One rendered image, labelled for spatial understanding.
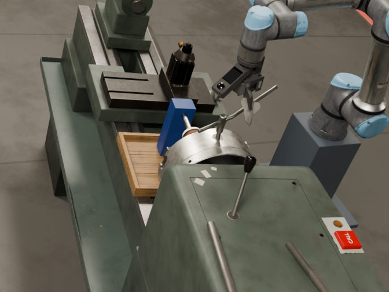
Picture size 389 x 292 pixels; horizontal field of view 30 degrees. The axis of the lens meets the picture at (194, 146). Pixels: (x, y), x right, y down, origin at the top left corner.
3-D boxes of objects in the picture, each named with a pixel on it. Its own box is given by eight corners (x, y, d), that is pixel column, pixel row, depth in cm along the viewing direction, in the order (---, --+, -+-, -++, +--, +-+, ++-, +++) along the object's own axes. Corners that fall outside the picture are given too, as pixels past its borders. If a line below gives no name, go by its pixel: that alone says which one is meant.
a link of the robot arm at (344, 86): (340, 96, 273) (355, 66, 265) (360, 119, 265) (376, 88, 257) (315, 97, 268) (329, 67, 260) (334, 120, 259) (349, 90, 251)
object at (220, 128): (215, 147, 226) (223, 119, 219) (210, 143, 227) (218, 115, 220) (220, 145, 227) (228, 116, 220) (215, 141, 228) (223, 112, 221)
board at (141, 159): (228, 197, 263) (231, 189, 260) (133, 196, 249) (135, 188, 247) (205, 143, 284) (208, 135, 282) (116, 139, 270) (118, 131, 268)
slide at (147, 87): (212, 113, 291) (215, 104, 288) (108, 108, 274) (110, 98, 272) (199, 86, 303) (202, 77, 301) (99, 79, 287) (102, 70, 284)
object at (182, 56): (197, 64, 278) (199, 57, 277) (177, 62, 275) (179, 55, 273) (191, 52, 284) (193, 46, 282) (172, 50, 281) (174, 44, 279)
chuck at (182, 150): (246, 214, 247) (268, 143, 227) (157, 222, 237) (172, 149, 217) (238, 196, 253) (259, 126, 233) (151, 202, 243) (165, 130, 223)
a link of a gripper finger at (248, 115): (266, 120, 219) (259, 91, 217) (253, 126, 216) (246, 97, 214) (259, 120, 222) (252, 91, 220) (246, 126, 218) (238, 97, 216)
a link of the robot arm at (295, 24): (294, -1, 213) (261, 1, 209) (314, 19, 206) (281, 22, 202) (287, 22, 218) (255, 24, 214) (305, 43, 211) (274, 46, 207)
